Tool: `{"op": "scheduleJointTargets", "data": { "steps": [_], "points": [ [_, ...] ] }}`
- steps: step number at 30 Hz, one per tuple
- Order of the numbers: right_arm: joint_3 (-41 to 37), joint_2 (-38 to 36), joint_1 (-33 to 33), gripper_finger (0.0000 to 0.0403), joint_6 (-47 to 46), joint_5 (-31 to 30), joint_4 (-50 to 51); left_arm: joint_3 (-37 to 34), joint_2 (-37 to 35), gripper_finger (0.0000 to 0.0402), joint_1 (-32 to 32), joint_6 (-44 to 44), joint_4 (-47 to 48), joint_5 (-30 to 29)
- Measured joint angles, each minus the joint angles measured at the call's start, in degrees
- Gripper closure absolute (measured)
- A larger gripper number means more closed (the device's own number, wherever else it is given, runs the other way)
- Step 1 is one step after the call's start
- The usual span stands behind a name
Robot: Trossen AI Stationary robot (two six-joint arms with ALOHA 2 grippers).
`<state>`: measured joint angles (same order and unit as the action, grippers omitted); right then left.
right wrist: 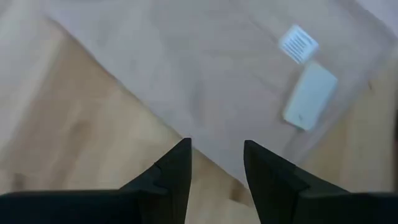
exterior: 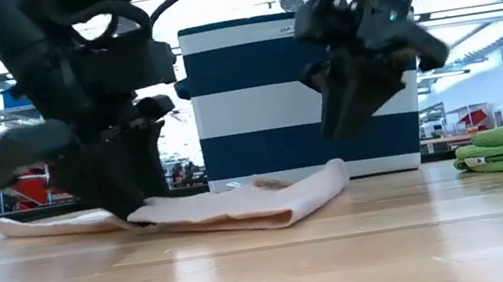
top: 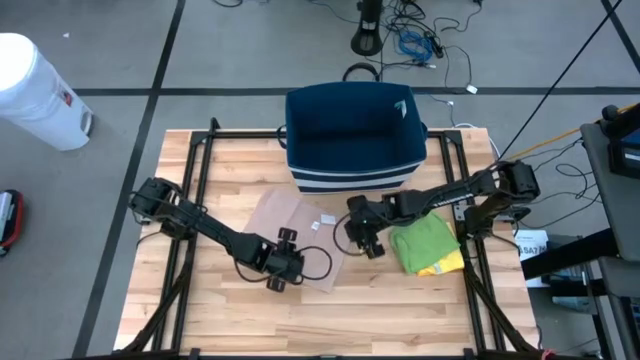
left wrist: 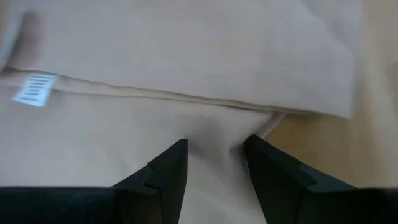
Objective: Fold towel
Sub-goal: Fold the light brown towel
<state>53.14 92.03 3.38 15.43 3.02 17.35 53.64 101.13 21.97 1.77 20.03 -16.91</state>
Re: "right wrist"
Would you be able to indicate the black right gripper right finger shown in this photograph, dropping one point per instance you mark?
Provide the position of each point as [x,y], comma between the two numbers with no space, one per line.
[311,205]

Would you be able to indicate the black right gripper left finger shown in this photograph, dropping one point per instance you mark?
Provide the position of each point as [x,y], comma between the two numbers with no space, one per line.
[124,207]

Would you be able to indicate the pink towel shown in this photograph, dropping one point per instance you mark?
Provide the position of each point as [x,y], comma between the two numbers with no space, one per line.
[202,62]

